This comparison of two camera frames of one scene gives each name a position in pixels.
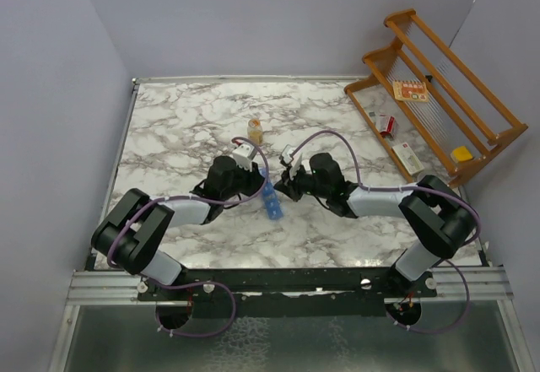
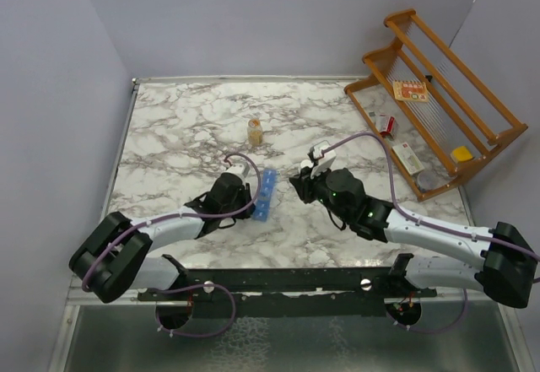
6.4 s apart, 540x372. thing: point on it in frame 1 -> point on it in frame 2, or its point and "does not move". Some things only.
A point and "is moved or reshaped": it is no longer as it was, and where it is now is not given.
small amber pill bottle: [255, 131] does not move
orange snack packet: [411, 91] does not move
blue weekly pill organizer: [273, 208] is moved or reshaped
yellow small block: [461, 154] does not move
